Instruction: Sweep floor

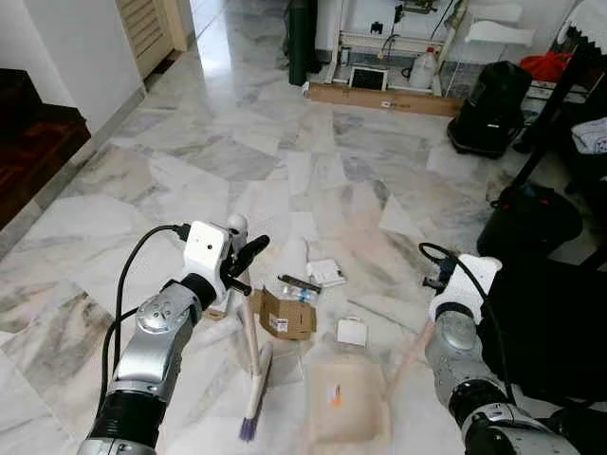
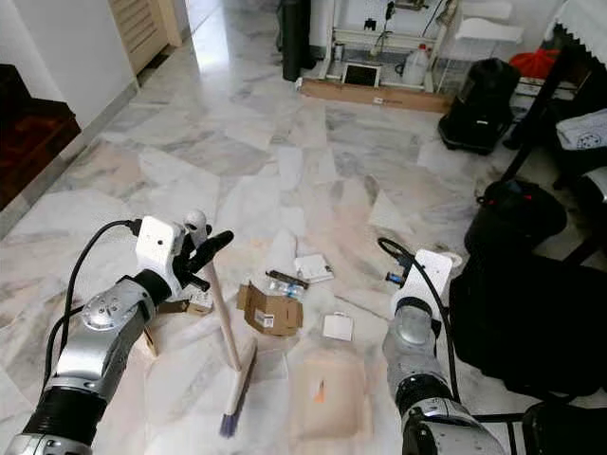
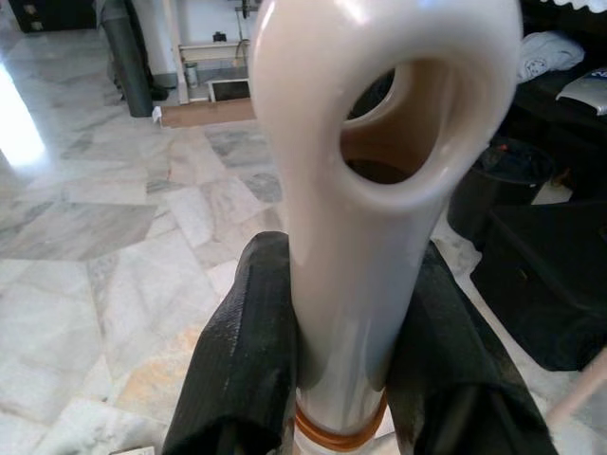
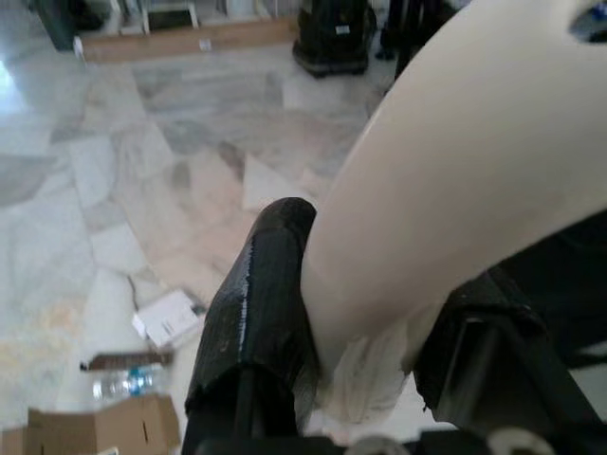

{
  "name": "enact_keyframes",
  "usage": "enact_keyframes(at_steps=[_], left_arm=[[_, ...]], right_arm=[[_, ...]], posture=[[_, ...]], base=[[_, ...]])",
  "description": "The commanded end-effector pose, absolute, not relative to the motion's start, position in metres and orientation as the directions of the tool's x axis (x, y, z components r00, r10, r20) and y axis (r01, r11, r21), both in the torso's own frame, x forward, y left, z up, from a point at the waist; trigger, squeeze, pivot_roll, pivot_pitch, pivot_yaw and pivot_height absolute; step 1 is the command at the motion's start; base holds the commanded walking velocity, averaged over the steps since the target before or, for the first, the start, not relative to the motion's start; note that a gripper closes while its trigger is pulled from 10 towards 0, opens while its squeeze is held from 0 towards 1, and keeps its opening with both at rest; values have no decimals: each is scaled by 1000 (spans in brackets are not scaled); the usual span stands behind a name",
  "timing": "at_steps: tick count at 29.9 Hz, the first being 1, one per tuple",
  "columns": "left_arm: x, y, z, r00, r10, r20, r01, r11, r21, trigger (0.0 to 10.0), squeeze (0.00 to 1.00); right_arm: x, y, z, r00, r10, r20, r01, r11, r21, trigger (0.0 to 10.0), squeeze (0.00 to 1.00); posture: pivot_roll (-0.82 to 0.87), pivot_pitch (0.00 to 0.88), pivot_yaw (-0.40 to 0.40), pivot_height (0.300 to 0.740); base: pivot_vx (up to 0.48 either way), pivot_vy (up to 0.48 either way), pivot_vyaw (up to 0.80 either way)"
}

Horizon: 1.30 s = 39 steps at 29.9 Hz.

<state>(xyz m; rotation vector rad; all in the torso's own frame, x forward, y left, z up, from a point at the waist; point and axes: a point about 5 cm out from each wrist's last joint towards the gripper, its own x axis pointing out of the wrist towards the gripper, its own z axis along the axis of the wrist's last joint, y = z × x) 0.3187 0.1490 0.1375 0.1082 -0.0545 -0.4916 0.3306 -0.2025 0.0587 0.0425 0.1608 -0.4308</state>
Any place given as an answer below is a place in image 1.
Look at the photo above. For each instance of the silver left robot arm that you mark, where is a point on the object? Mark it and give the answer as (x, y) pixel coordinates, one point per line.
(156, 332)

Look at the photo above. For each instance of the white flat packet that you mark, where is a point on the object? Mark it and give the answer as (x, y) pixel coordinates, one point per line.
(328, 273)

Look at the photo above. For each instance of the white plastic jug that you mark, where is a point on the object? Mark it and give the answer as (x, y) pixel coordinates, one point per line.
(425, 71)

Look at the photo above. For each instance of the light wooden door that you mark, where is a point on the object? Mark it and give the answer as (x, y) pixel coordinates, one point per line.
(147, 33)

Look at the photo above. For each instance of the dark wooden stairs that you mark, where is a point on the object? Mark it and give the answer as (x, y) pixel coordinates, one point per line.
(38, 142)

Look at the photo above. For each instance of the long flat cardboard box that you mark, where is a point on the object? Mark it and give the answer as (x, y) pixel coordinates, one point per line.
(379, 99)

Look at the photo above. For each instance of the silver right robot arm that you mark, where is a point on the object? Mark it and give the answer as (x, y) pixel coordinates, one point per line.
(455, 351)

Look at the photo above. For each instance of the red bag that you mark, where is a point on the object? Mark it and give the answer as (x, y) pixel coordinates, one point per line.
(545, 66)

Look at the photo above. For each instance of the small framed tablet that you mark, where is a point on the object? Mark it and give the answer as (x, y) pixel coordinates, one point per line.
(368, 79)

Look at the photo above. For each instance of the small cardboard scrap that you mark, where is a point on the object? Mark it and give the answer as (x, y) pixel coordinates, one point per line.
(220, 308)

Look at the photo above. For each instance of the white lace cloth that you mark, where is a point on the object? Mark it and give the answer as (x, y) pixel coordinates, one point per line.
(593, 19)

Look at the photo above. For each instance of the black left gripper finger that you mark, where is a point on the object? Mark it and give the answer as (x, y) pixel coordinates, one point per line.
(254, 248)

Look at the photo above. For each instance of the white square card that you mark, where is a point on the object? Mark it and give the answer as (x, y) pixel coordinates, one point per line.
(352, 332)

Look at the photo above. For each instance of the round black bag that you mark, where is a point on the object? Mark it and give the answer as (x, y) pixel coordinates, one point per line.
(531, 223)

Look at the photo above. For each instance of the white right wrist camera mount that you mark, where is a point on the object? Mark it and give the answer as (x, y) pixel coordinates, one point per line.
(469, 280)

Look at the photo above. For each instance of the white embroidered tablecloth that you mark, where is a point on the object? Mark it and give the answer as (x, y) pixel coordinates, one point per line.
(593, 136)

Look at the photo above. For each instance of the black table frame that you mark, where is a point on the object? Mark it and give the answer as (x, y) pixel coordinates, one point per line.
(560, 95)

